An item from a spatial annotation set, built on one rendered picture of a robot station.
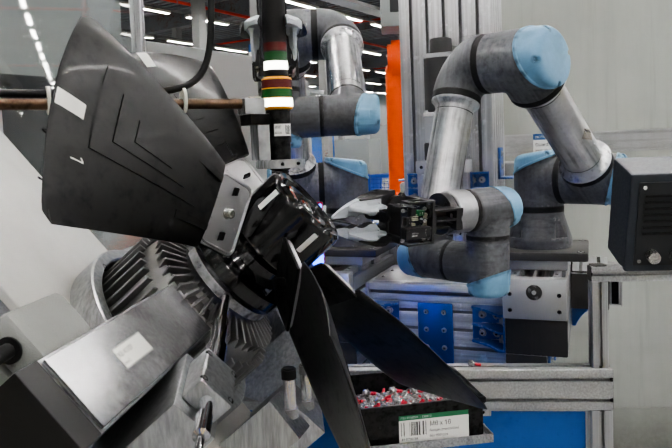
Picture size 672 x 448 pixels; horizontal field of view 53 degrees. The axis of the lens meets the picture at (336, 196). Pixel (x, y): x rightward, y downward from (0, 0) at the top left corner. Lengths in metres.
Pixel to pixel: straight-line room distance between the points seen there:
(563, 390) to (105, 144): 1.01
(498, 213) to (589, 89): 1.69
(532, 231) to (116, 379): 1.20
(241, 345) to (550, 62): 0.76
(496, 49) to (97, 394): 0.96
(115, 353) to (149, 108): 0.25
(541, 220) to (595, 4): 1.39
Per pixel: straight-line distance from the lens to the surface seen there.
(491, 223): 1.19
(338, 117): 1.20
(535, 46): 1.27
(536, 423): 1.43
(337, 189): 1.75
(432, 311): 1.71
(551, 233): 1.65
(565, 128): 1.43
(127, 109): 0.70
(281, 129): 0.95
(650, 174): 1.31
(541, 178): 1.64
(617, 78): 2.86
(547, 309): 1.55
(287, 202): 0.81
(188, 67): 1.06
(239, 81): 5.67
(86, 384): 0.59
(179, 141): 0.74
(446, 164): 1.30
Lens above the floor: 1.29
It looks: 4 degrees down
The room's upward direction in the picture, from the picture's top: 2 degrees counter-clockwise
